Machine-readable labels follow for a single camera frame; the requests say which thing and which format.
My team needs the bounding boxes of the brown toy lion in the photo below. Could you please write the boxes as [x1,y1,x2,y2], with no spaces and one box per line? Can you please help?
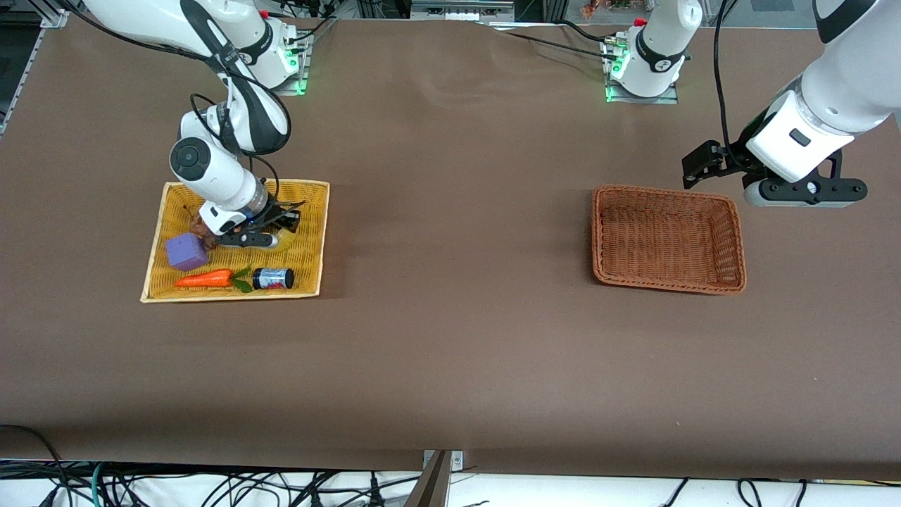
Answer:
[182,204,215,249]

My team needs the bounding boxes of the small jar with black lid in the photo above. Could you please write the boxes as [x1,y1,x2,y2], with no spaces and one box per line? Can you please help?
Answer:
[252,267,295,291]

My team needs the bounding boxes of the purple foam block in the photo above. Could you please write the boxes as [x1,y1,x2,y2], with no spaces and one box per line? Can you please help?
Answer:
[165,233,210,272]

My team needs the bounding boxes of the orange toy carrot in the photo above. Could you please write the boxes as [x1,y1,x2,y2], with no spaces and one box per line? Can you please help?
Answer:
[173,266,253,294]

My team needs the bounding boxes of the yellow woven basket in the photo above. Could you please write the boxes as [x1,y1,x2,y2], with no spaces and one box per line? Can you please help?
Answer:
[140,180,331,304]

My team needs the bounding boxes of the brown woven basket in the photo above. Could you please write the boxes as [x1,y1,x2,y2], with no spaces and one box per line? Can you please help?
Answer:
[591,184,748,295]

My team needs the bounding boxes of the dark metal beam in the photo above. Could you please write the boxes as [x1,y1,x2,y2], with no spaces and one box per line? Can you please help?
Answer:
[404,451,453,507]

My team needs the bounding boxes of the grey equipment box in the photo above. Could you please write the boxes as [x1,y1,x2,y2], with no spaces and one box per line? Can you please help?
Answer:
[410,0,518,22]

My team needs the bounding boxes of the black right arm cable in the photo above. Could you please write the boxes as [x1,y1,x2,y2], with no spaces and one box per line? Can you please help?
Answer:
[179,0,291,205]

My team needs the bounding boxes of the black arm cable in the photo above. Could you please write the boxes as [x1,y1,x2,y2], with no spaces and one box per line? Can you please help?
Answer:
[712,0,740,159]
[179,0,291,205]

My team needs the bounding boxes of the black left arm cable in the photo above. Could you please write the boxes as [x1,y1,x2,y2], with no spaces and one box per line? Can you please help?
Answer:
[712,0,740,159]

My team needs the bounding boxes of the black table cable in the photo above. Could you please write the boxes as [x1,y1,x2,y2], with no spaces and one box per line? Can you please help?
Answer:
[501,30,610,54]
[558,20,623,44]

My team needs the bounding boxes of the aluminium frame rail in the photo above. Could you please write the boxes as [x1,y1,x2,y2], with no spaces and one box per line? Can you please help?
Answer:
[0,0,71,134]

